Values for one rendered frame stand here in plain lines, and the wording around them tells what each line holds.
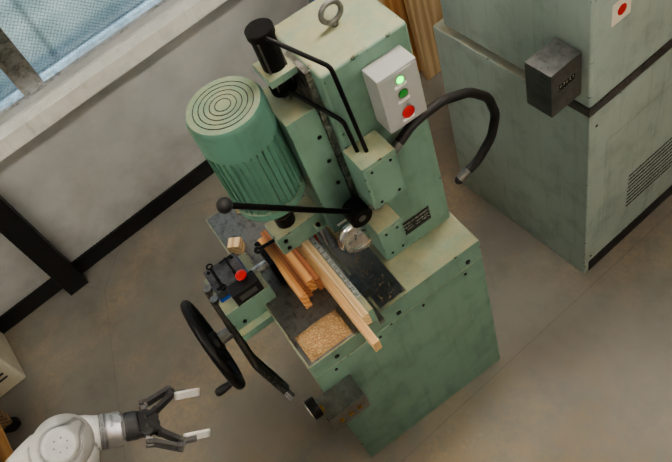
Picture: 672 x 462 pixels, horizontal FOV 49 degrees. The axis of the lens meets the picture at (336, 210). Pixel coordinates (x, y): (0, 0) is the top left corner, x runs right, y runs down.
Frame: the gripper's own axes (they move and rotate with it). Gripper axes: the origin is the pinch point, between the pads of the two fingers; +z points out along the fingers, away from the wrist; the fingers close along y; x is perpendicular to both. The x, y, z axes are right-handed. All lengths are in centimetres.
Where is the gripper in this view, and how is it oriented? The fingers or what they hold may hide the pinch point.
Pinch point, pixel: (200, 412)
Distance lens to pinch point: 211.1
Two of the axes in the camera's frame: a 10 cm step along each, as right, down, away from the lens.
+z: 9.3, -1.0, 3.5
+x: -1.5, 7.7, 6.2
